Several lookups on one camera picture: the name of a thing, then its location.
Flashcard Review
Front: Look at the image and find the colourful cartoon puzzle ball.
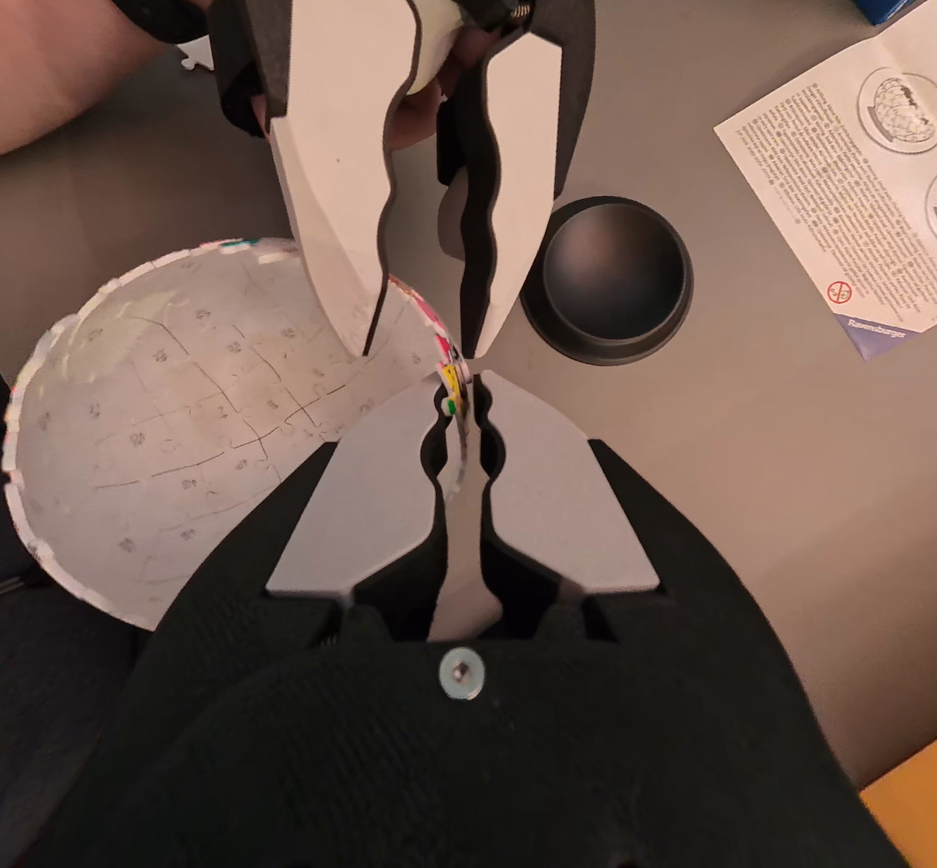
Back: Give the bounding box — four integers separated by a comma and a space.
0, 238, 473, 632

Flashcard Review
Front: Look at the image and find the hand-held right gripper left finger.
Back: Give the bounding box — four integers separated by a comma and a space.
265, 372, 449, 640

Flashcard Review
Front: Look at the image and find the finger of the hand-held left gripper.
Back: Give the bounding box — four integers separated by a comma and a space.
456, 30, 565, 361
268, 0, 424, 359

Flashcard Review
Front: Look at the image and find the yellow plastic bin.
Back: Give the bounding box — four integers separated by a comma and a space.
858, 742, 937, 868

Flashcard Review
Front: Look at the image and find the person's left hand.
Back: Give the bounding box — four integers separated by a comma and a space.
384, 24, 486, 153

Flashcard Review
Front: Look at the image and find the person's left forearm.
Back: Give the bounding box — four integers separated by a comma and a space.
0, 0, 221, 155

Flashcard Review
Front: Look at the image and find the white instruction sheet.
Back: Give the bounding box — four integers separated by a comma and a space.
713, 0, 937, 360

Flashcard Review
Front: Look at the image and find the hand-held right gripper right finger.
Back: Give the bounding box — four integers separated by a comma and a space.
473, 371, 661, 640

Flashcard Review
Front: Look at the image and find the black ring ball stand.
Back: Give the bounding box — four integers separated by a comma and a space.
520, 196, 694, 367

